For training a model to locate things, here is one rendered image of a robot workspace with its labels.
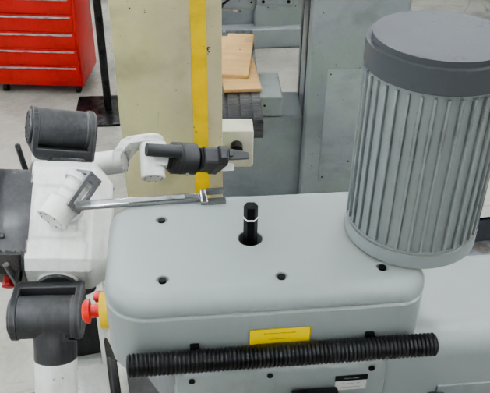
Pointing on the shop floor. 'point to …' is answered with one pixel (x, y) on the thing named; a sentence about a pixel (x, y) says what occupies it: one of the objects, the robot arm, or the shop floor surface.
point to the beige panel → (169, 82)
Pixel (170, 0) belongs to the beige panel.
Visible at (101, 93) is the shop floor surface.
